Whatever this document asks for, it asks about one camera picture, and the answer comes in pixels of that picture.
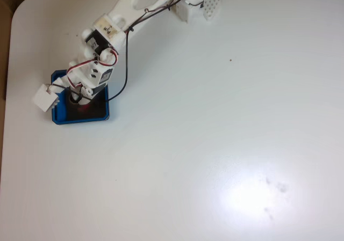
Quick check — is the red tape roll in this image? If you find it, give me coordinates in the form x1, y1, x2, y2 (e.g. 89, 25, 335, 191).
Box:
68, 90, 92, 113

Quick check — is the blue square box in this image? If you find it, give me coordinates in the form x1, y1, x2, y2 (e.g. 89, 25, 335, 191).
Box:
51, 69, 111, 125

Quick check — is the black square pad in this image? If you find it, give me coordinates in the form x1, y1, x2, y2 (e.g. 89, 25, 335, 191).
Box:
66, 89, 108, 119

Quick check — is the red white servo wire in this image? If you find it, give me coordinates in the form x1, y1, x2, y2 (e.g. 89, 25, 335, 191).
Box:
66, 49, 119, 86

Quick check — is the white camera box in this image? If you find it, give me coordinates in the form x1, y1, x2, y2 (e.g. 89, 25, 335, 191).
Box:
32, 84, 60, 112

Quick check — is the black camera cable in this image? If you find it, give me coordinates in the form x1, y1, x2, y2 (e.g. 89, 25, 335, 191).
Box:
47, 0, 194, 102

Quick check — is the white perforated base plate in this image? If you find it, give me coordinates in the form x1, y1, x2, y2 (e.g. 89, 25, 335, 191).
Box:
201, 0, 223, 22

